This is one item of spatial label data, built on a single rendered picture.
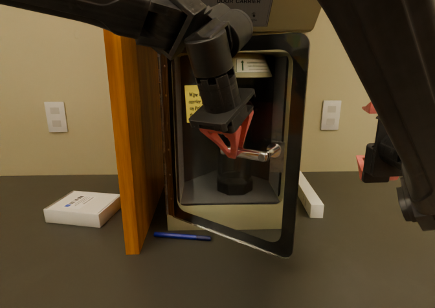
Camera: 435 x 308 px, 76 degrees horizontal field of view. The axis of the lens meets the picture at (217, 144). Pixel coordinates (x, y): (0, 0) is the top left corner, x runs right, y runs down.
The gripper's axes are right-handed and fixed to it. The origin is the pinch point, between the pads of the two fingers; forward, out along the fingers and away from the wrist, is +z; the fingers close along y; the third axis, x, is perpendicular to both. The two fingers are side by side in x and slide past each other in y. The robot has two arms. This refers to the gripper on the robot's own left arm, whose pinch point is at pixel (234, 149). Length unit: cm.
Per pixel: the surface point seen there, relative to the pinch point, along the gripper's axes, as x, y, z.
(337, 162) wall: 4, -60, 54
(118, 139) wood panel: -22.4, 5.7, -2.8
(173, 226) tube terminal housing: -20.7, 5.1, 25.2
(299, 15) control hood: 3.9, -25.6, -13.8
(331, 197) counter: 8, -33, 44
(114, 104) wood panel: -22.6, 3.0, -9.0
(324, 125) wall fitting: -1, -62, 38
